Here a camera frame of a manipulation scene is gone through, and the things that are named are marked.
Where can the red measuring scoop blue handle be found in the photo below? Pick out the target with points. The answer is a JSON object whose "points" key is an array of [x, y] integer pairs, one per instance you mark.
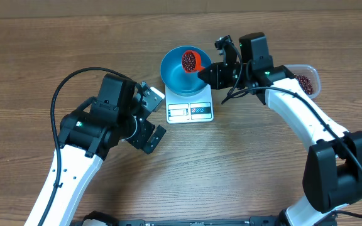
{"points": [[192, 62]]}

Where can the red adzuki beans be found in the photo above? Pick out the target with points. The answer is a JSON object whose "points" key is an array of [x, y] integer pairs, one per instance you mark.
{"points": [[305, 84]]}

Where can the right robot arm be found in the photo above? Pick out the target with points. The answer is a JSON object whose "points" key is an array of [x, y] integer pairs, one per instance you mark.
{"points": [[333, 171]]}

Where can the clear plastic container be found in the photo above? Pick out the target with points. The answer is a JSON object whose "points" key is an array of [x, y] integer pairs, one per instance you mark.
{"points": [[311, 73]]}

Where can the blue metal bowl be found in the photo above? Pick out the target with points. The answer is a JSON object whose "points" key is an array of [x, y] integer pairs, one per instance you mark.
{"points": [[175, 78]]}

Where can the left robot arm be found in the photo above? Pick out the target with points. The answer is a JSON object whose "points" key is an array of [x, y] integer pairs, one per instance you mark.
{"points": [[81, 151]]}

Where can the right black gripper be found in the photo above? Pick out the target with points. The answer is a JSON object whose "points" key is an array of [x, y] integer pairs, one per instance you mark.
{"points": [[214, 81]]}

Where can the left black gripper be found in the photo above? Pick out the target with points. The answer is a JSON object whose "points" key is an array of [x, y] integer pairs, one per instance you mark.
{"points": [[151, 145]]}

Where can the white digital kitchen scale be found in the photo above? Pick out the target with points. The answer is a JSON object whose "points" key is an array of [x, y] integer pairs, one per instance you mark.
{"points": [[189, 109]]}

